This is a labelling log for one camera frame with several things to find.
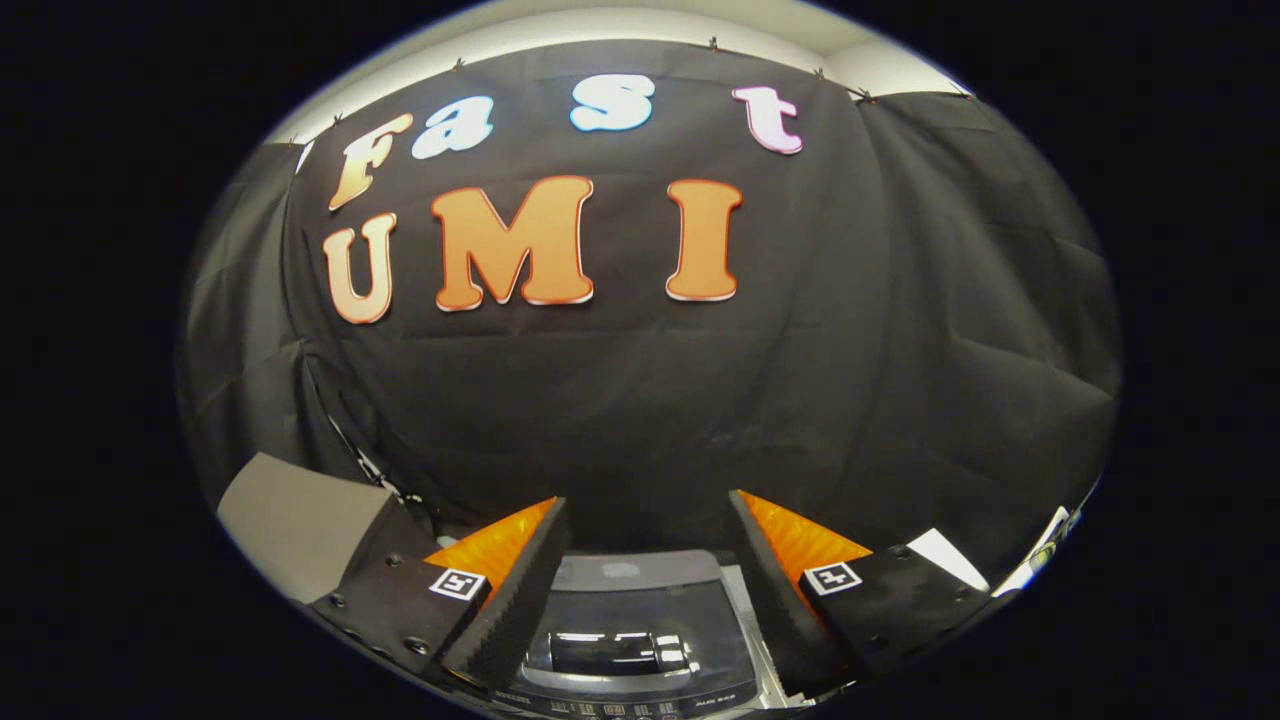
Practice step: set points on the dark glass washing machine lid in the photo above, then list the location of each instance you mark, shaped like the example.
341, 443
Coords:
640, 610

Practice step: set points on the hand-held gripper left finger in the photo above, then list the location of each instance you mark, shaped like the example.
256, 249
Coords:
515, 600

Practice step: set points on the white board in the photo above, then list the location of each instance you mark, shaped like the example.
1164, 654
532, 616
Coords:
945, 560

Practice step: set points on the black backdrop cloth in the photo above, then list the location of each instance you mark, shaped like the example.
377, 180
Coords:
620, 400

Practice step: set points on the white plastic device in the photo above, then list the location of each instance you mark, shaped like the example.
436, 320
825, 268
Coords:
1040, 550

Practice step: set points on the grey platform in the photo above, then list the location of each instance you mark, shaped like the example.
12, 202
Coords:
290, 520

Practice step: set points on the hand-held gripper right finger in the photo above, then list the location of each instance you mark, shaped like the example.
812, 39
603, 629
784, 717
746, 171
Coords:
775, 600

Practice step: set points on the grey washing machine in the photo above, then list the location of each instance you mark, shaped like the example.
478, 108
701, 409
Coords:
640, 705

